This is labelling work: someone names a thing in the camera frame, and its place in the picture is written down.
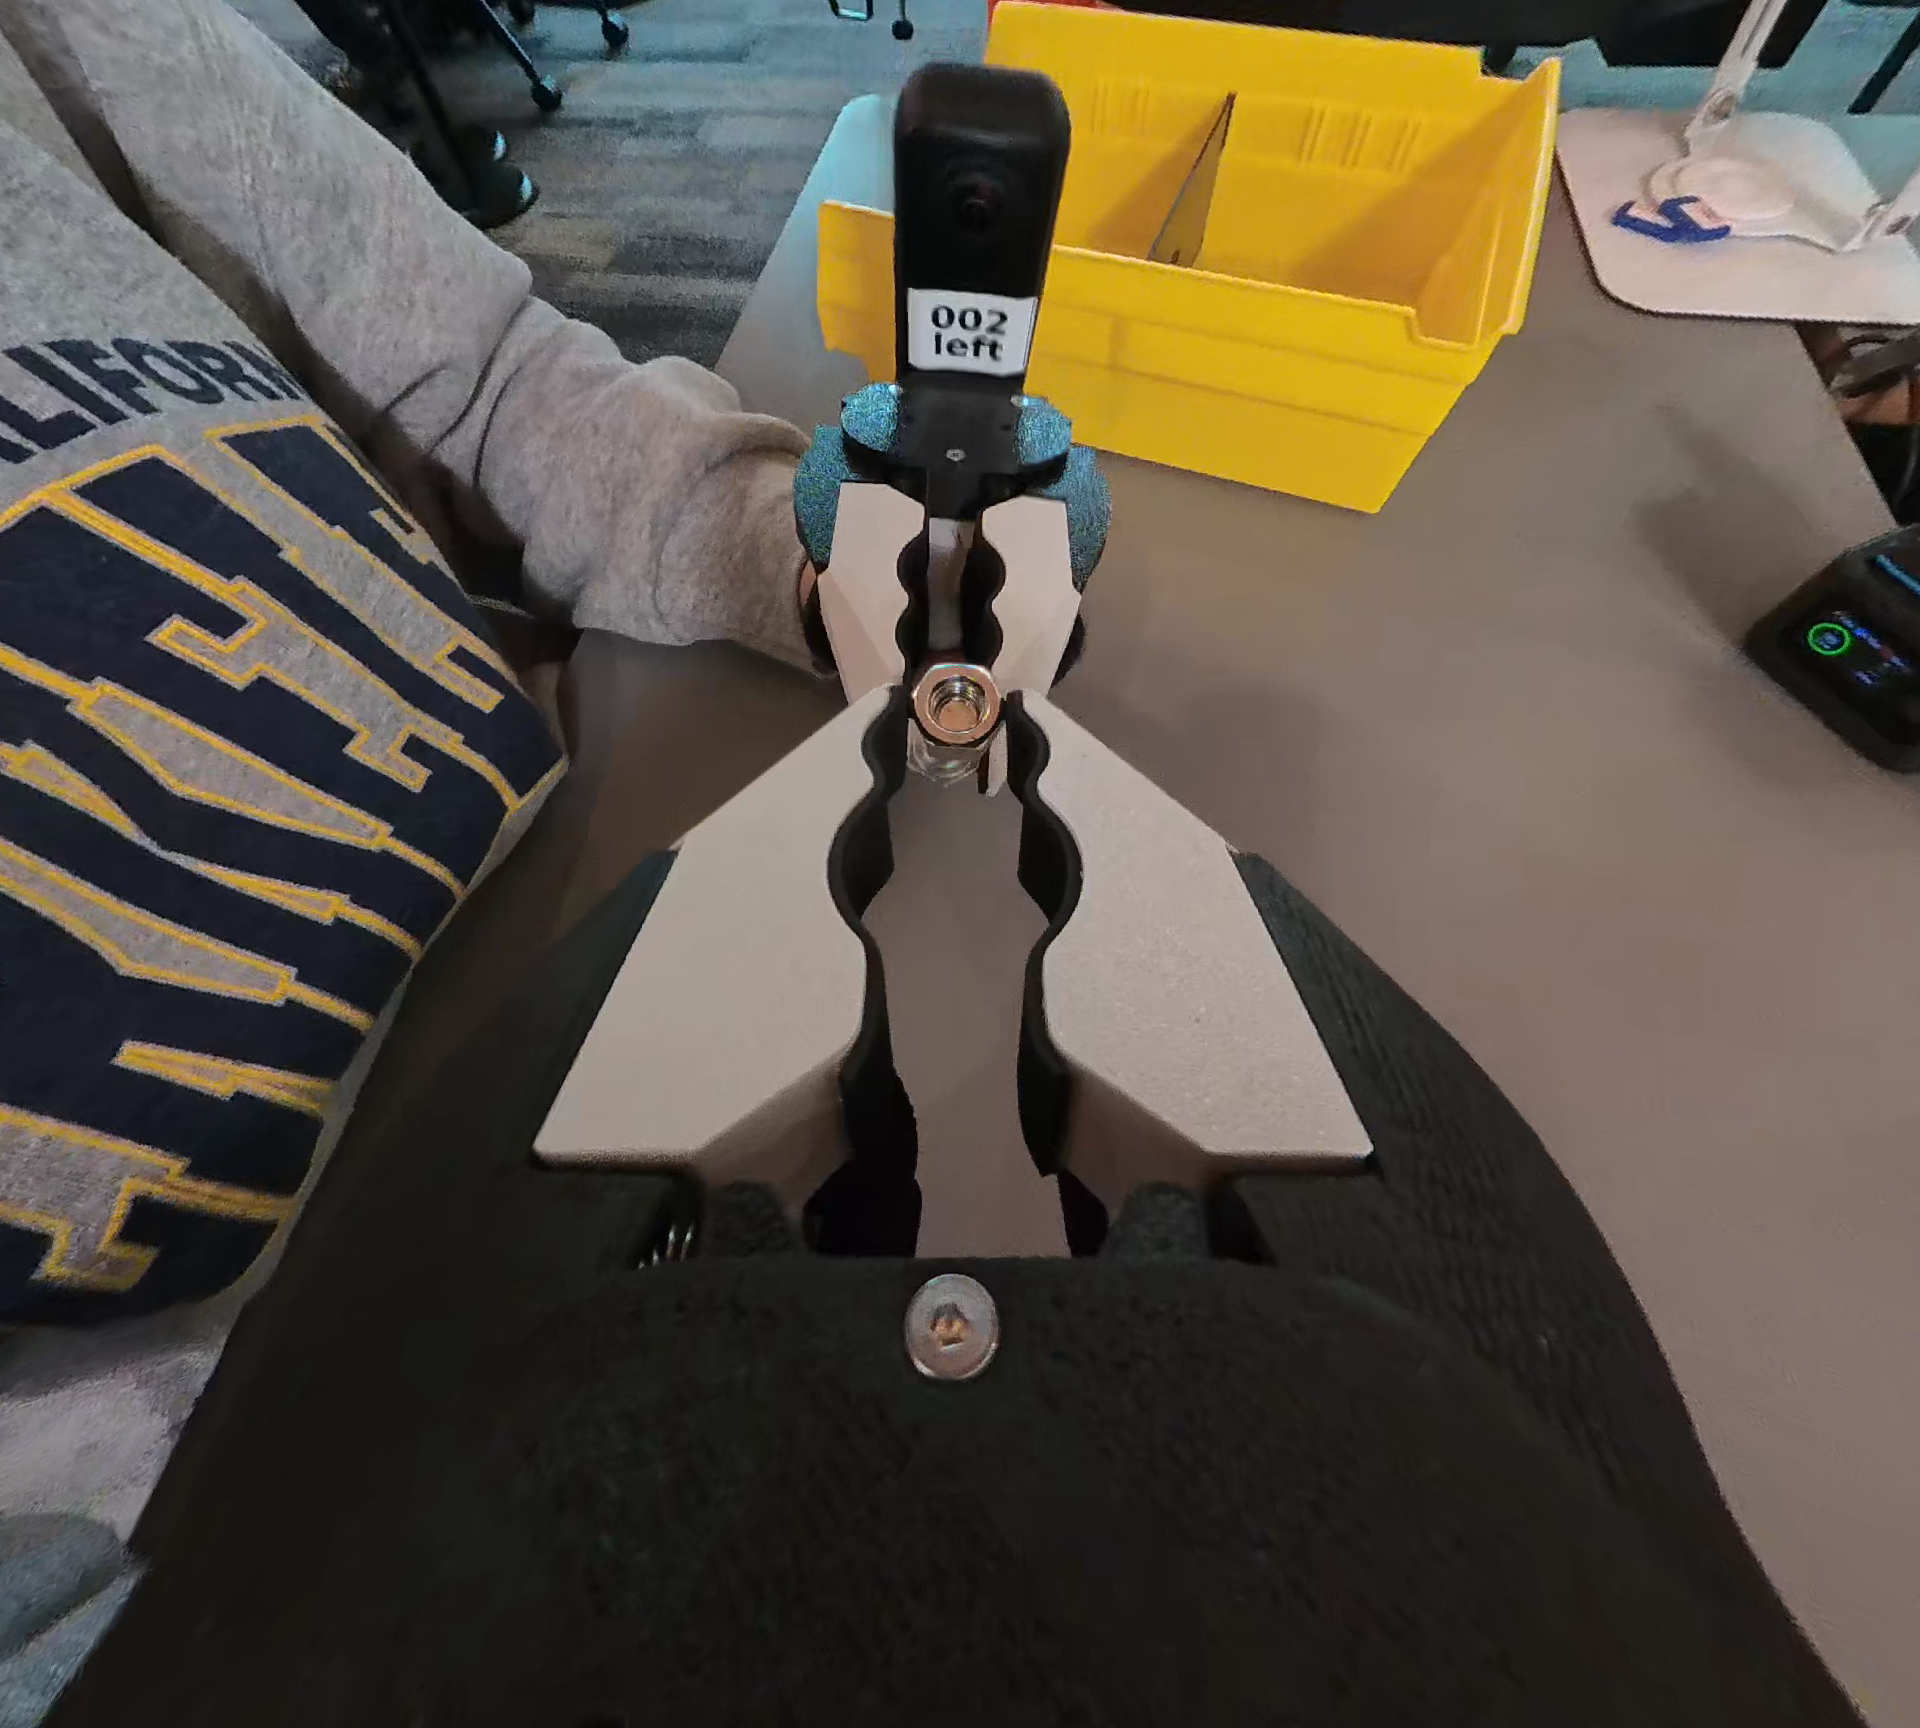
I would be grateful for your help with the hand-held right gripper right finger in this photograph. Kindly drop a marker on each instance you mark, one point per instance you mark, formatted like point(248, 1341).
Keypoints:
point(1186, 995)

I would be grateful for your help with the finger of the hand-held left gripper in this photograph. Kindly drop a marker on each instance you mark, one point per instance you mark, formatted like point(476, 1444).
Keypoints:
point(1044, 589)
point(863, 574)

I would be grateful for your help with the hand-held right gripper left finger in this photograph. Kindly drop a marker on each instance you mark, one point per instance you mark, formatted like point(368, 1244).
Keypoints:
point(722, 995)

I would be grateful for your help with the silver hex nut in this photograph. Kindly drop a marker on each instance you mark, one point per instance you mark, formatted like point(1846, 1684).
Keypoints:
point(957, 704)

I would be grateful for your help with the person's left forearm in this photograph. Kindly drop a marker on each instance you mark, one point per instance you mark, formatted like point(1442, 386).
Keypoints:
point(450, 304)

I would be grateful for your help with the yellow plastic bin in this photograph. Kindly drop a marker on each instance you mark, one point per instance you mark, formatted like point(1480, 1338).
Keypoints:
point(1275, 365)

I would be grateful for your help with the grey printed sweatshirt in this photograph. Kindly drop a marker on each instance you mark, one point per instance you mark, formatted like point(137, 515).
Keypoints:
point(196, 739)

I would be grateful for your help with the blue plastic part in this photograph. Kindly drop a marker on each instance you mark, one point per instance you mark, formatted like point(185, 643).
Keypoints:
point(1674, 222)

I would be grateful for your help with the white mat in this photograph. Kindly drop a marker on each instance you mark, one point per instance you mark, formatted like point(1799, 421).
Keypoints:
point(1696, 281)

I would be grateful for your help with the black power station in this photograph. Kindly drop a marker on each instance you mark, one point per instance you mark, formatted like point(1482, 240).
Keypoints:
point(1846, 648)

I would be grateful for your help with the white desk lamp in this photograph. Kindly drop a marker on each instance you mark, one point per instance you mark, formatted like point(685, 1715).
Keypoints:
point(1771, 168)

